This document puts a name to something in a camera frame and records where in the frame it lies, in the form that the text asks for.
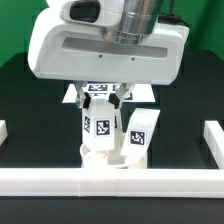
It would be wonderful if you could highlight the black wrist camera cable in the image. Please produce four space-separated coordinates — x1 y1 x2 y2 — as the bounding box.
159 0 192 44

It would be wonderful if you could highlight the white front fence bar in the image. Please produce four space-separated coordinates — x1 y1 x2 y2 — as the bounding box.
0 168 224 198

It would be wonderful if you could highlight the white round stool seat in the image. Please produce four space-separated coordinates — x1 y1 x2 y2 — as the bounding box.
80 144 148 169

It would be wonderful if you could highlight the white left fence bar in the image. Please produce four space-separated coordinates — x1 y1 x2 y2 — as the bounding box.
0 120 8 146

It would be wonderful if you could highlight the white marker sheet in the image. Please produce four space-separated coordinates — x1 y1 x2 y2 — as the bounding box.
63 83 155 103

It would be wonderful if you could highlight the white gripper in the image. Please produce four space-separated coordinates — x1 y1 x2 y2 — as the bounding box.
28 0 189 109

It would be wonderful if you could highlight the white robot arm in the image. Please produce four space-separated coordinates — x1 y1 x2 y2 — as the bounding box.
28 0 189 108

